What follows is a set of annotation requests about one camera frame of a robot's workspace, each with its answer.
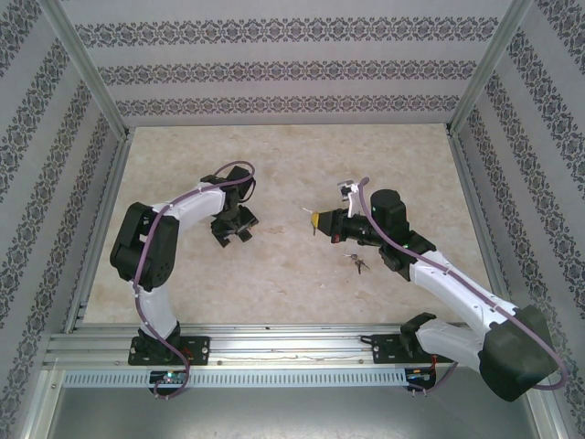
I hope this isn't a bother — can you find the silver key bunch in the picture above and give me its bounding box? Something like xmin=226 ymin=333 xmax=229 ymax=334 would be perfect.
xmin=342 ymin=252 xmax=369 ymax=274

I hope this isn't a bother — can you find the circuit board with green light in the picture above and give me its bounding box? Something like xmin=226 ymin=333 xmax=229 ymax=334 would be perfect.
xmin=152 ymin=369 xmax=189 ymax=385

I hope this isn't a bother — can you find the grey metal shelf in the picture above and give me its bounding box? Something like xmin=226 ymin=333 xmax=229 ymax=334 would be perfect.
xmin=45 ymin=387 xmax=543 ymax=439

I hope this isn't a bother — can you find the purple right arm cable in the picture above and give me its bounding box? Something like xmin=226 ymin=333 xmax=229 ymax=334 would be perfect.
xmin=358 ymin=177 xmax=570 ymax=399

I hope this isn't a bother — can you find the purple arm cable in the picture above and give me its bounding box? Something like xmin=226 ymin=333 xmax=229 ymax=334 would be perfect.
xmin=358 ymin=177 xmax=570 ymax=399
xmin=132 ymin=160 xmax=257 ymax=402

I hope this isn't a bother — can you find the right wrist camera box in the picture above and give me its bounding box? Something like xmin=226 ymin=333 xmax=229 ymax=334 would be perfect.
xmin=336 ymin=178 xmax=362 ymax=219

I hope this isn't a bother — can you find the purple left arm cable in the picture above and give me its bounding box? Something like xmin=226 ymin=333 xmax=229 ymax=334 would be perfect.
xmin=132 ymin=160 xmax=257 ymax=402

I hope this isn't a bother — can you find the aluminium side rail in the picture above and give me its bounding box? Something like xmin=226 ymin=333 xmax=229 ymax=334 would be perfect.
xmin=66 ymin=134 xmax=133 ymax=333
xmin=447 ymin=132 xmax=520 ymax=328

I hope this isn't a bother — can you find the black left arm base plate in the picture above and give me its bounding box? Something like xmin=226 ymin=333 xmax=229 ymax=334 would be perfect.
xmin=127 ymin=336 xmax=211 ymax=367

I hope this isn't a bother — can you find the aluminium mounting rail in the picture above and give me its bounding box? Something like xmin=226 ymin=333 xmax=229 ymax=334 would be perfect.
xmin=43 ymin=322 xmax=543 ymax=369

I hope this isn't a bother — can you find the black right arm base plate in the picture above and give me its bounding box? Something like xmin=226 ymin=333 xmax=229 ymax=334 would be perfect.
xmin=372 ymin=332 xmax=456 ymax=366

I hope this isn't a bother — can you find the slotted grey cable duct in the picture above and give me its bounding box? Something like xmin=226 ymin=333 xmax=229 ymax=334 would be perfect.
xmin=63 ymin=369 xmax=408 ymax=388

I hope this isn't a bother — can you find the aluminium frame post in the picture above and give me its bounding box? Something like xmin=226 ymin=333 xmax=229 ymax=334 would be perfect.
xmin=445 ymin=0 xmax=536 ymax=136
xmin=36 ymin=0 xmax=136 ymax=141

